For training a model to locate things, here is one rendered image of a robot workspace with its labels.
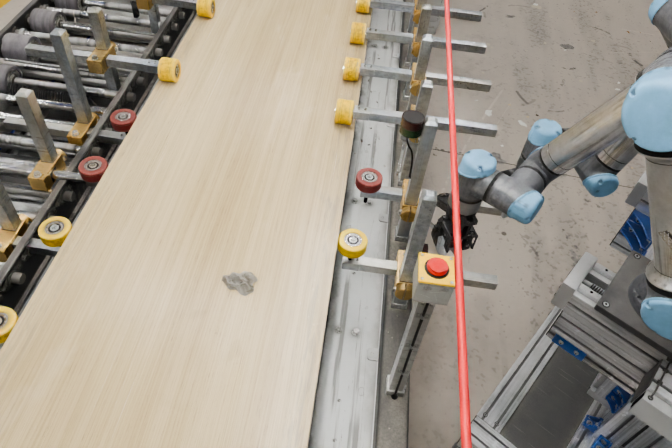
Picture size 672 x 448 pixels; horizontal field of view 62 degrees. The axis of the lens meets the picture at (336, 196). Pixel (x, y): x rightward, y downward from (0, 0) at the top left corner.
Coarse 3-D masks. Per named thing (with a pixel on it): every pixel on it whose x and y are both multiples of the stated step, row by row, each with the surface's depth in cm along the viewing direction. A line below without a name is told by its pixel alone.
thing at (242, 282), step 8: (232, 272) 140; (248, 272) 140; (224, 280) 137; (232, 280) 138; (240, 280) 137; (248, 280) 138; (256, 280) 139; (232, 288) 136; (240, 288) 136; (248, 288) 136
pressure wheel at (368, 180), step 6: (366, 168) 169; (372, 168) 169; (360, 174) 167; (366, 174) 168; (372, 174) 168; (378, 174) 168; (360, 180) 165; (366, 180) 166; (372, 180) 166; (378, 180) 166; (360, 186) 166; (366, 186) 164; (372, 186) 164; (378, 186) 166; (366, 192) 166; (372, 192) 166; (366, 198) 173
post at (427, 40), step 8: (424, 40) 181; (432, 40) 181; (424, 48) 184; (424, 56) 186; (416, 64) 192; (424, 64) 188; (416, 72) 190; (424, 72) 190; (416, 96) 197; (408, 104) 202
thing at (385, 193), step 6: (384, 186) 171; (360, 192) 170; (378, 192) 169; (384, 192) 169; (390, 192) 169; (396, 192) 170; (420, 192) 170; (372, 198) 171; (378, 198) 171; (384, 198) 171; (390, 198) 170; (396, 198) 170; (486, 204) 169; (480, 210) 170; (486, 210) 169; (492, 210) 169; (498, 210) 169
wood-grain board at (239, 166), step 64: (256, 0) 236; (320, 0) 240; (192, 64) 200; (256, 64) 204; (320, 64) 207; (192, 128) 177; (256, 128) 179; (320, 128) 181; (128, 192) 156; (192, 192) 158; (256, 192) 160; (320, 192) 162; (64, 256) 140; (128, 256) 141; (192, 256) 143; (256, 256) 144; (320, 256) 146; (64, 320) 128; (128, 320) 129; (192, 320) 130; (256, 320) 131; (320, 320) 133; (0, 384) 116; (64, 384) 117; (128, 384) 118; (192, 384) 120; (256, 384) 121
